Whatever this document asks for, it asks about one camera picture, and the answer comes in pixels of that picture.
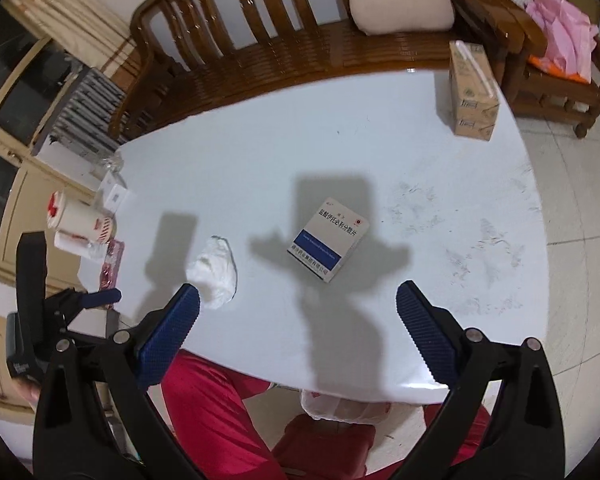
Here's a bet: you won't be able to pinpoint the small white box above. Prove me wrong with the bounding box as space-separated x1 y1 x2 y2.
95 171 128 216

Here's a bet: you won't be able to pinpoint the white red trash bag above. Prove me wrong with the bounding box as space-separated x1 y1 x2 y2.
300 390 391 425

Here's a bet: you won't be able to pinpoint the white tissue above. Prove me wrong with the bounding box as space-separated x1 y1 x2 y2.
185 236 238 310

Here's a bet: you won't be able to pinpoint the person's left hand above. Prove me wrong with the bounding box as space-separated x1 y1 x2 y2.
12 377 41 411

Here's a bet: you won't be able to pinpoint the pink plastic bag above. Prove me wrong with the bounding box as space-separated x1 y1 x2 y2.
526 0 598 84

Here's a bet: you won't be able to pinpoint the person's red trousers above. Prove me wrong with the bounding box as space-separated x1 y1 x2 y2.
159 349 491 480

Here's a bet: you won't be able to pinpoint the brown kraft paper carton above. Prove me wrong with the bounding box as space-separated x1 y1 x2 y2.
450 40 500 141

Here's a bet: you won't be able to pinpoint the cream window frame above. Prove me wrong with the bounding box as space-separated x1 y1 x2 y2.
0 6 97 413

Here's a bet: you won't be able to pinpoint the wooden armchair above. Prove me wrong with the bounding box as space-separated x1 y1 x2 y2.
452 0 600 139

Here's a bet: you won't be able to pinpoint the white blue medicine box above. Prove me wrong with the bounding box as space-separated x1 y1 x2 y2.
287 197 370 283

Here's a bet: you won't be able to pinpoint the long wooden bench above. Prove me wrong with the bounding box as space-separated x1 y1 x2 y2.
108 0 457 140

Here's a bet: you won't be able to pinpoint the white radiator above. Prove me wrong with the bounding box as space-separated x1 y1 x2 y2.
33 68 125 164

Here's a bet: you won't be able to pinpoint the red checkered tape roll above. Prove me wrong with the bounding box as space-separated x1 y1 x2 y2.
46 191 114 244

